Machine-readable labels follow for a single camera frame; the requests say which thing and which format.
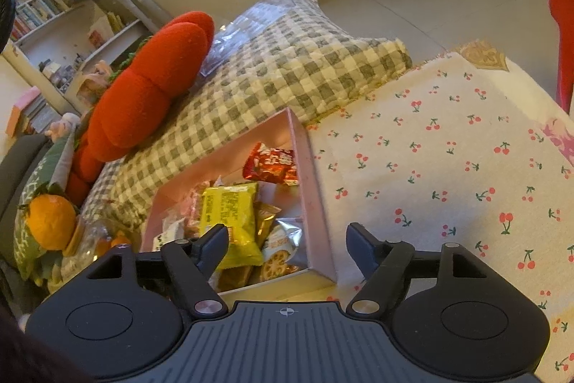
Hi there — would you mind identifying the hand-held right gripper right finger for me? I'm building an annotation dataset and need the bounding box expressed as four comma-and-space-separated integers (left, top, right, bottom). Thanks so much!
345, 222, 489, 317

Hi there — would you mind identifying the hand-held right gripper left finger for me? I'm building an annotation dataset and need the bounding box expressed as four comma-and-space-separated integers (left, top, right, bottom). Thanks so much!
84, 224, 230, 317

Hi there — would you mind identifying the clear white bread packet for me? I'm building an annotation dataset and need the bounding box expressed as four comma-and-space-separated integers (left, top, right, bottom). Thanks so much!
151, 218, 188, 253

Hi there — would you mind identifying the pink snack packet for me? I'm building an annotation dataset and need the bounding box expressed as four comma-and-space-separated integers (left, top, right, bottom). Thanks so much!
182, 186, 204, 231

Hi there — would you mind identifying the yellow snack packet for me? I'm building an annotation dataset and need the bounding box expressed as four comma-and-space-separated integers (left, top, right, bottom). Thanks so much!
199, 182, 264, 269

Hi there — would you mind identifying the golden orange snack packet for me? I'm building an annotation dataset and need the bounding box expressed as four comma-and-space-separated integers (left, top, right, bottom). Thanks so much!
255, 204, 282, 237

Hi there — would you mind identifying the pink cardboard box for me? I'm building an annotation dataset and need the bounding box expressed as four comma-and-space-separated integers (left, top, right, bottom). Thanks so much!
140, 107, 338, 303

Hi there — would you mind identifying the lotus root cookie packet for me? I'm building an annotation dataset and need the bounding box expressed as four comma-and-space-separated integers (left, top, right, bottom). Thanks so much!
259, 226, 302, 281

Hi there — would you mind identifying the silver foil snack packet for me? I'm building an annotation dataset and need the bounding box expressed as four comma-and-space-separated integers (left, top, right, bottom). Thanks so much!
271, 216, 306, 244

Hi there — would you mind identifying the red foil snack packet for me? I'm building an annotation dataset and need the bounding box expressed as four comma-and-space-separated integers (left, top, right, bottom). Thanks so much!
242, 142, 299, 185

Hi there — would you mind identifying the pile of small oranges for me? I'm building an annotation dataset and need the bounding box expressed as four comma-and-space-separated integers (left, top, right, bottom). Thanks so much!
94, 233, 133, 256

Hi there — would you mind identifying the cherry print tablecloth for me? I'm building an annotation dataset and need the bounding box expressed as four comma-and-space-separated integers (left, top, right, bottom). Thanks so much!
305, 39, 574, 383

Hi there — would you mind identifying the glass jar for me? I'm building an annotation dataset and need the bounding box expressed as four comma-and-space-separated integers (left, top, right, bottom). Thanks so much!
60, 219, 135, 280

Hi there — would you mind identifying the small orange persimmon plush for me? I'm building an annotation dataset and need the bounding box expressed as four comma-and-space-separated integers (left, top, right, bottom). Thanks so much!
67, 150, 103, 206

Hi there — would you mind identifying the orange plush fruit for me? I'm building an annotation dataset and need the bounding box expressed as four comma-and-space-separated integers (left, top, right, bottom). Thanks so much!
20, 183, 84, 256

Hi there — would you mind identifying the large red knitted cushion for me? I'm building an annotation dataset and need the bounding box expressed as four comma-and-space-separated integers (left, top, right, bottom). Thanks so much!
87, 10, 215, 162

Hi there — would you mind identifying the green leaf print cushion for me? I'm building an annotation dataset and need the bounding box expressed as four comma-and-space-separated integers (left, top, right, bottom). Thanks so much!
13, 132, 79, 280

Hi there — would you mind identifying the pink plush toy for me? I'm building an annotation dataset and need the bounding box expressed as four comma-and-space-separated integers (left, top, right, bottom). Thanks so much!
45, 111, 81, 141

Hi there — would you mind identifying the beige plush pouch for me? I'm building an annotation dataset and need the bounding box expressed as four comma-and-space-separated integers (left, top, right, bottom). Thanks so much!
76, 60, 117, 101

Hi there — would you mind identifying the dark grey cushion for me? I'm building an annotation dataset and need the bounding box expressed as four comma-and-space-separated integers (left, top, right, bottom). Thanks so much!
0, 134, 52, 258

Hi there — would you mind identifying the dark maroon cloth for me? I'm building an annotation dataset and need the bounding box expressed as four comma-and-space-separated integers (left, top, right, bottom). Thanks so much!
0, 306, 95, 383

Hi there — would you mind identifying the stack of books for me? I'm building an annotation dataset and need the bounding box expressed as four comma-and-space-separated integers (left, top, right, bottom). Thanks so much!
6, 87, 59, 137

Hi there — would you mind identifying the clear plastic sheet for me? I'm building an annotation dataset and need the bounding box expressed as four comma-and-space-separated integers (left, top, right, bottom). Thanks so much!
199, 0, 315, 76

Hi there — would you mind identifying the white shelf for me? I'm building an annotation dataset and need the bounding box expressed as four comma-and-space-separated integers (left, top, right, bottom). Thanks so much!
0, 0, 149, 97

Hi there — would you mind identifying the red plastic stool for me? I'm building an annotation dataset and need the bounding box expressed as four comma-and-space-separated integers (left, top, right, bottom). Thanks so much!
529, 0, 574, 115

